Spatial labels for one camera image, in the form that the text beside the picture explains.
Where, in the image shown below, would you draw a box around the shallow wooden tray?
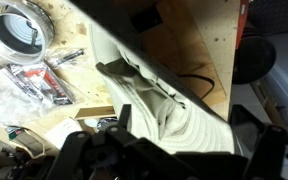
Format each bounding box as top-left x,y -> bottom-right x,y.
73,105 -> 119,135

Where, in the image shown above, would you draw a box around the red tool drawer box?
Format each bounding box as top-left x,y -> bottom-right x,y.
235,0 -> 251,50

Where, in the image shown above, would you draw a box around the clear plastic bags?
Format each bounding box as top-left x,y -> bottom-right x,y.
0,46 -> 86,127

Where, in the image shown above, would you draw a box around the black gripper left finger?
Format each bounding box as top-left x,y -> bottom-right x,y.
47,103 -> 146,180

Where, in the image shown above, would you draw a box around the wooden top workbench black frame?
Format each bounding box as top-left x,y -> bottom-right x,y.
0,0 -> 251,158

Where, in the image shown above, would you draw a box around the wooden board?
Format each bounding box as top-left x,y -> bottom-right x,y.
115,0 -> 229,108

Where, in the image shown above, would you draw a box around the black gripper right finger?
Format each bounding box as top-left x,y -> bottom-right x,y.
229,103 -> 288,180

